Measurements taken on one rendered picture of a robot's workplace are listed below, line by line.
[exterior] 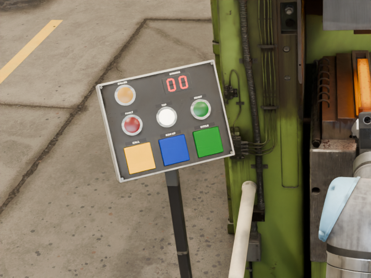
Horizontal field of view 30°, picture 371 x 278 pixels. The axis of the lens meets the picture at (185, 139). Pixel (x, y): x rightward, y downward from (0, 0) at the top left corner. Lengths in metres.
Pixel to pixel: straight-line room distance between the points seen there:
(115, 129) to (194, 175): 1.66
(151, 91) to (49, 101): 2.55
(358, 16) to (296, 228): 0.90
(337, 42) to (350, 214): 1.36
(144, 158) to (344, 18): 0.66
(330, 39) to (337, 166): 0.56
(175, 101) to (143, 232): 1.39
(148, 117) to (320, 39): 0.81
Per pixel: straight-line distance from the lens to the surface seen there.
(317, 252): 2.33
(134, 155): 1.93
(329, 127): 2.10
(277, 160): 2.34
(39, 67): 4.91
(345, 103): 2.15
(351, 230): 1.20
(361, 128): 1.84
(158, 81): 1.94
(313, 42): 2.49
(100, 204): 3.46
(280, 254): 2.61
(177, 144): 1.94
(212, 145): 1.96
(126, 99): 1.93
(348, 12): 1.93
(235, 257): 2.12
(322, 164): 2.10
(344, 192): 1.21
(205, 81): 1.97
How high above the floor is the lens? 2.09
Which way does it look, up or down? 33 degrees down
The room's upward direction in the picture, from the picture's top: 7 degrees counter-clockwise
